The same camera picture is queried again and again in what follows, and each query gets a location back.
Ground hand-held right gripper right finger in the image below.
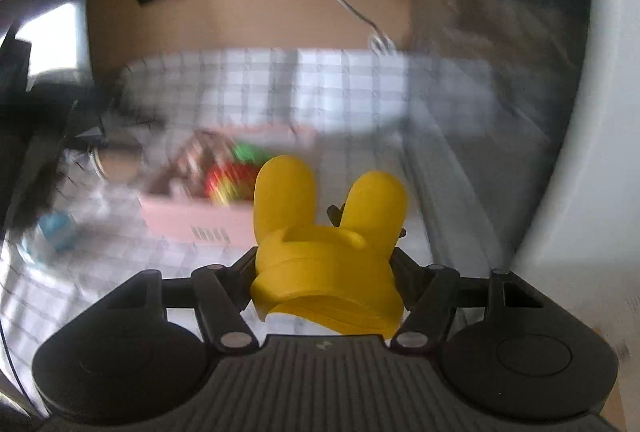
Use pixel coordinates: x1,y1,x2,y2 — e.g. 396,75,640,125
390,227,540,354

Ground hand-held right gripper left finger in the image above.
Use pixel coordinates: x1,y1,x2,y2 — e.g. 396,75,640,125
106,246,261,354

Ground pink cardboard box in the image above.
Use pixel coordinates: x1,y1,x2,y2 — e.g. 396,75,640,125
140,125,321,249

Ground yellow rubber toy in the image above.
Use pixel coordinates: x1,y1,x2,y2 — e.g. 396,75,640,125
250,155,409,338

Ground red and yellow package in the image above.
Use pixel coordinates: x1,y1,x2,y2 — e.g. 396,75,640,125
205,141,267,206

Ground pink knitted sock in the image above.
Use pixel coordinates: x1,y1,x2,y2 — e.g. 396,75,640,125
150,129,236,201

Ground round wooden lid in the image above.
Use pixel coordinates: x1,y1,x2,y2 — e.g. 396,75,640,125
94,146,147,184

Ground blue face mask packet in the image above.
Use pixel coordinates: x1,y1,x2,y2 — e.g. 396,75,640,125
39,211,77,252

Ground white cable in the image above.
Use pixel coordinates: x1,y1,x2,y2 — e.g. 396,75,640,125
310,0,397,54

